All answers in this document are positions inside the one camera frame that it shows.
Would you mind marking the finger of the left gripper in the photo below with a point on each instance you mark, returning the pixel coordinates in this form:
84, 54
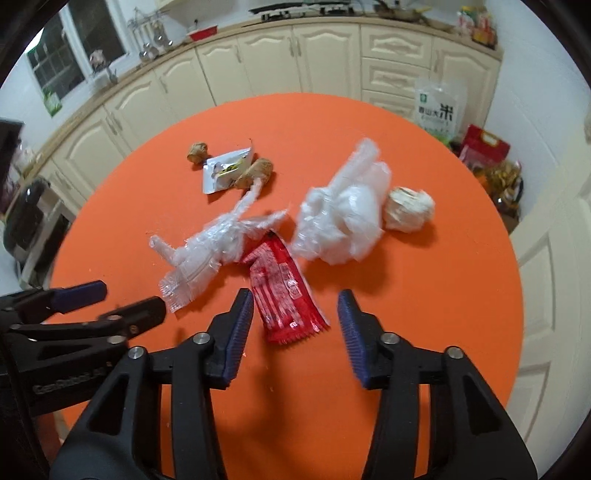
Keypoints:
62, 300
127, 322

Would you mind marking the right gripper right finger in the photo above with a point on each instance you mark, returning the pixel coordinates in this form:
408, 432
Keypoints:
471, 434

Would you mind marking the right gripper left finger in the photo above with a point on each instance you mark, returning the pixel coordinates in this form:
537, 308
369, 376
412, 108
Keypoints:
117, 436

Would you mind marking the red snack wrapper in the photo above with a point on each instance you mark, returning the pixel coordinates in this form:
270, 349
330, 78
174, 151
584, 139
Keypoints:
285, 303

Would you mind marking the kitchen window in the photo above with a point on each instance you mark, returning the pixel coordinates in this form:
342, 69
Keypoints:
59, 55

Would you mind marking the lower kitchen cabinets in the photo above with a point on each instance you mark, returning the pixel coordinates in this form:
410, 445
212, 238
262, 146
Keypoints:
367, 59

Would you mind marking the metal shelf rack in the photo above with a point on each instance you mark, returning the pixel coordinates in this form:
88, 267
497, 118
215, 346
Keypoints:
37, 270

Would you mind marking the black rice cooker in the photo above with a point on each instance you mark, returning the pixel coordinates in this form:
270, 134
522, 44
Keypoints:
24, 219

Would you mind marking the white door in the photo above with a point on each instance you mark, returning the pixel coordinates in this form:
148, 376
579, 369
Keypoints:
550, 400

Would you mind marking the clear twisted plastic wrapper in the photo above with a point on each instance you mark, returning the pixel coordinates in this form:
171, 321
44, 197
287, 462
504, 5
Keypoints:
223, 241

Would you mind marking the silver foil sachet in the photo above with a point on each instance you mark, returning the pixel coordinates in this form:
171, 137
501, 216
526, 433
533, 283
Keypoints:
220, 173

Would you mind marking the green dish soap bottle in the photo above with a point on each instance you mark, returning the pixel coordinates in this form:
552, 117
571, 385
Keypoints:
52, 102

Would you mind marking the small ginger piece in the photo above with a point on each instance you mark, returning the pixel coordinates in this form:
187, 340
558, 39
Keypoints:
198, 153

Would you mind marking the medium ginger piece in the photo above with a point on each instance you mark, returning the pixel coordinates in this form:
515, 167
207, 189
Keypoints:
260, 170

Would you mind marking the crumpled paper ball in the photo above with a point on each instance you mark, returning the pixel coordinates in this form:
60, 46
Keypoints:
407, 210

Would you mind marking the sink faucet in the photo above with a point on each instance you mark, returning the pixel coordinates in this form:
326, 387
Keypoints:
99, 63

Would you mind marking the white rolled plastic bag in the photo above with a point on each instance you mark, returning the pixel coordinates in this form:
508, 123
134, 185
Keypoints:
343, 220

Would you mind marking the hanging utensil rack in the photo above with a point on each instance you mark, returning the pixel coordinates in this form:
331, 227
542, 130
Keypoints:
150, 36

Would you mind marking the red gift bag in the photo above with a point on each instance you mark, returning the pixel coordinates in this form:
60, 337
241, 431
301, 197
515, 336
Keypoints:
482, 149

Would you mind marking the red basin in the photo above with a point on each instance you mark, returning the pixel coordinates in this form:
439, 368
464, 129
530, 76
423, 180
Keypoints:
201, 34

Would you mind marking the white rice bag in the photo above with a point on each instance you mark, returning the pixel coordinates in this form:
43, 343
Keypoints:
440, 107

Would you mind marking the gas stove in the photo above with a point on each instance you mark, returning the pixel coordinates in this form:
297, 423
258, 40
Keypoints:
287, 10

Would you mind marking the condiment bottles group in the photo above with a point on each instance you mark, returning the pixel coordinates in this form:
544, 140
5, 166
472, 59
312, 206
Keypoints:
477, 23

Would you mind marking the steel wok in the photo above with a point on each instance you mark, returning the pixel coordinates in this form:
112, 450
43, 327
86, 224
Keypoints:
410, 15

